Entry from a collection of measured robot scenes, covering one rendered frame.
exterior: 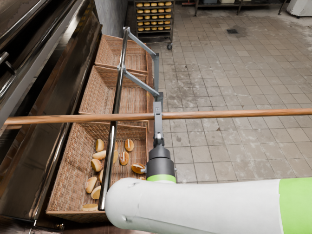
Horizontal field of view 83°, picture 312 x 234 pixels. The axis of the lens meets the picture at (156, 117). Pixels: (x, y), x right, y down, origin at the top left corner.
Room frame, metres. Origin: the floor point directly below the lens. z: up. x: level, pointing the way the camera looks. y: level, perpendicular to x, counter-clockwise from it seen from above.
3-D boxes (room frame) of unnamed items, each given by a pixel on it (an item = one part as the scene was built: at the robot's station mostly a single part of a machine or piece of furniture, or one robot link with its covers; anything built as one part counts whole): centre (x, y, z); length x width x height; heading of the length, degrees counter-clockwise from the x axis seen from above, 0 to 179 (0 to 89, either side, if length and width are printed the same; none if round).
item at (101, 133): (0.46, 0.28, 0.72); 0.56 x 0.49 x 0.28; 3
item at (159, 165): (0.23, -0.01, 1.20); 0.12 x 0.06 x 0.09; 92
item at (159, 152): (0.30, -0.01, 1.20); 0.09 x 0.07 x 0.08; 2
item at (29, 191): (1.03, 0.57, 1.02); 1.79 x 0.11 x 0.19; 3
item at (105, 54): (1.65, 0.33, 0.72); 0.56 x 0.49 x 0.28; 4
